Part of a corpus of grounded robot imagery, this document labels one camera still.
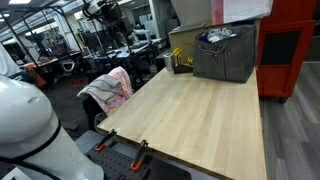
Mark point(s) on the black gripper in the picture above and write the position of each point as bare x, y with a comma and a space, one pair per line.
111, 13

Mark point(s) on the grey ribbed cloth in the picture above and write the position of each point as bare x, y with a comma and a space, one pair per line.
103, 87

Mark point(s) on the small white background robot arm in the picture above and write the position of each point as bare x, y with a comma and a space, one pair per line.
141, 34

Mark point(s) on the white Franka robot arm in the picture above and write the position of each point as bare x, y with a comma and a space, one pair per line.
30, 120

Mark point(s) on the white office chair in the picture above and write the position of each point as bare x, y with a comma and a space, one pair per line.
67, 65

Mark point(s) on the pink patterned cloth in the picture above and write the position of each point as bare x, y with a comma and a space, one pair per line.
123, 83

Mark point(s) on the blue cloth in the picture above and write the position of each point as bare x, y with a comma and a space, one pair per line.
203, 36

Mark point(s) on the black office chair with armrest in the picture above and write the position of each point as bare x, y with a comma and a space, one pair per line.
90, 111

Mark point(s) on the cluttered background desk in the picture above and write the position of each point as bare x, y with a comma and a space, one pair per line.
126, 50

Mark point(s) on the silver metal cup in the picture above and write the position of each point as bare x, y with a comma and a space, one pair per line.
169, 61

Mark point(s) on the brown cardboard box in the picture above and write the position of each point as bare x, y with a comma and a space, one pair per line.
181, 41

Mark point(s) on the red floor mat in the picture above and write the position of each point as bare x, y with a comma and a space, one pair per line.
78, 82

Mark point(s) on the yellow flowers in black tray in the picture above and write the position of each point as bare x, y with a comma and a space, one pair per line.
182, 66

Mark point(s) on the white clothes bundle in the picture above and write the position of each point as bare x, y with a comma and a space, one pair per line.
220, 34

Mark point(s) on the grey fabric basket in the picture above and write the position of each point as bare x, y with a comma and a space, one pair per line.
225, 61

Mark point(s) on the pink board with white paper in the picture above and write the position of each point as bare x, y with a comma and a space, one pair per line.
246, 10

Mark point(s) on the black perforated mounting board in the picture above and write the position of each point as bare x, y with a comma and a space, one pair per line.
116, 165

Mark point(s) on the red metal cabinet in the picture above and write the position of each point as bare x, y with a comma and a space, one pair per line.
283, 63

